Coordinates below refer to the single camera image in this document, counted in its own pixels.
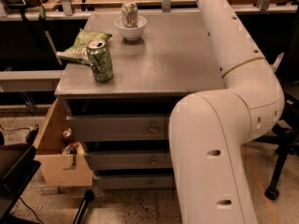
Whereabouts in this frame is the black office chair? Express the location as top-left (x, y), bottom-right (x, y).
top-left (256, 78), bottom-right (299, 201)

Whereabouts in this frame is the grey drawer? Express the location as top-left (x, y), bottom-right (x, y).
top-left (85, 150), bottom-right (172, 171)
top-left (66, 114), bottom-right (169, 142)
top-left (93, 175), bottom-right (175, 190)

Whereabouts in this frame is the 7up can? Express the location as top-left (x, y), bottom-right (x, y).
top-left (121, 2), bottom-right (138, 28)

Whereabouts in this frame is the white bowl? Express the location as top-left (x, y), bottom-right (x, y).
top-left (114, 16), bottom-right (147, 41)

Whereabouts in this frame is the green chip bag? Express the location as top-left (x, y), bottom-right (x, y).
top-left (56, 30), bottom-right (112, 64)

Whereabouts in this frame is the grey drawer cabinet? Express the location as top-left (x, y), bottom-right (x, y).
top-left (55, 12), bottom-right (223, 177)

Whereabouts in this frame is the black case on left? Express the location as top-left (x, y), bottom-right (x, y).
top-left (0, 144), bottom-right (40, 223)

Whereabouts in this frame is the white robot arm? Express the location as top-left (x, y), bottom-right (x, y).
top-left (169, 0), bottom-right (284, 224)

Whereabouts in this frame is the middle grey drawer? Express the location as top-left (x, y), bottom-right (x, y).
top-left (85, 150), bottom-right (172, 171)

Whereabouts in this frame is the red can in box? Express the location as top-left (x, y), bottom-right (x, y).
top-left (63, 130), bottom-right (75, 145)

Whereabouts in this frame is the wooden side box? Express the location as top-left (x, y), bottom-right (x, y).
top-left (34, 99), bottom-right (93, 187)

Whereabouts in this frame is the black cable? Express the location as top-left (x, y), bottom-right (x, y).
top-left (0, 124), bottom-right (39, 145)

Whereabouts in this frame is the green soda can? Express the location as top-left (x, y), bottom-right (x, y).
top-left (86, 39), bottom-right (113, 83)

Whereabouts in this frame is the bottom grey drawer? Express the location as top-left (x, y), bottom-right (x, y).
top-left (93, 175), bottom-right (175, 190)

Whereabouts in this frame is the top grey drawer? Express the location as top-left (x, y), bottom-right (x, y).
top-left (66, 114), bottom-right (169, 142)

